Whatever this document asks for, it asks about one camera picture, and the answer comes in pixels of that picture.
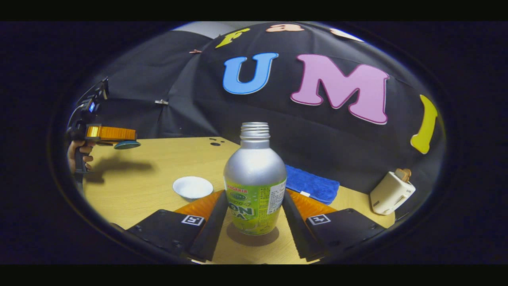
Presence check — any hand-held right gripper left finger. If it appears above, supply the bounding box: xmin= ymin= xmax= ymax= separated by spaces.
xmin=127 ymin=191 xmax=229 ymax=263

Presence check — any silver water bottle green label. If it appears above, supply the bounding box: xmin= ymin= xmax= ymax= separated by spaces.
xmin=223 ymin=122 xmax=287 ymax=236

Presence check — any blue folded towel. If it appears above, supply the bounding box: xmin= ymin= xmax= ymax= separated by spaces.
xmin=285 ymin=164 xmax=341 ymax=205

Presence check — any black backdrop cloth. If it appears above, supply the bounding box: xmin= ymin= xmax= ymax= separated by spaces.
xmin=77 ymin=22 xmax=447 ymax=215

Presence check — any white teacup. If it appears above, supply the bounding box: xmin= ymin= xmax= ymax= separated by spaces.
xmin=172 ymin=176 xmax=214 ymax=200

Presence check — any white toaster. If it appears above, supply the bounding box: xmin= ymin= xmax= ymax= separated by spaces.
xmin=369 ymin=171 xmax=416 ymax=215

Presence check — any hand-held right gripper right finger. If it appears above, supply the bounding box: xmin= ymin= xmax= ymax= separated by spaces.
xmin=283 ymin=190 xmax=387 ymax=263

